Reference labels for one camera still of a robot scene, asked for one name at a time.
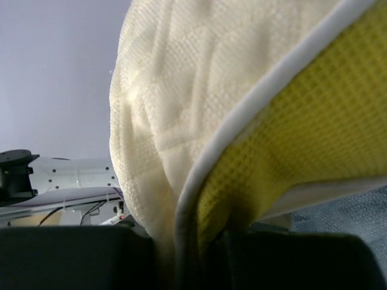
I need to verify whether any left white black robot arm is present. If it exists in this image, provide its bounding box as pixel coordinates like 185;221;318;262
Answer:
1;149;129;227

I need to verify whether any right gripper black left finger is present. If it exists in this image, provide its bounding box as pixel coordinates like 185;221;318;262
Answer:
1;226;162;289

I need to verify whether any beige green blue pillowcase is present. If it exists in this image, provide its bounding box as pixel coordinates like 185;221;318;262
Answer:
291;187;386;263

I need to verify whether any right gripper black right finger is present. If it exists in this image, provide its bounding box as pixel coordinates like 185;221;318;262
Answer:
208;232;386;290

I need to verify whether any cream yellow foam pillow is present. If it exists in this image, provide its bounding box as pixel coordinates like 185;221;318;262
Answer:
108;0;387;242

